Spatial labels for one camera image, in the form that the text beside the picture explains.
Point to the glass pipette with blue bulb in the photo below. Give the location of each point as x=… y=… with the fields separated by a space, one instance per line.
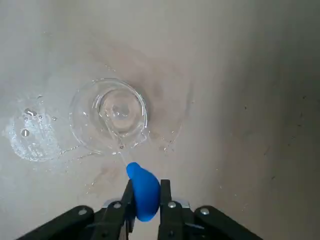
x=147 y=195

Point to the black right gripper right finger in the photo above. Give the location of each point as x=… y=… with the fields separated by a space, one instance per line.
x=185 y=225

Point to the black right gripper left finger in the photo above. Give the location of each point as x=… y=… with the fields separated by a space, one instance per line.
x=100 y=225

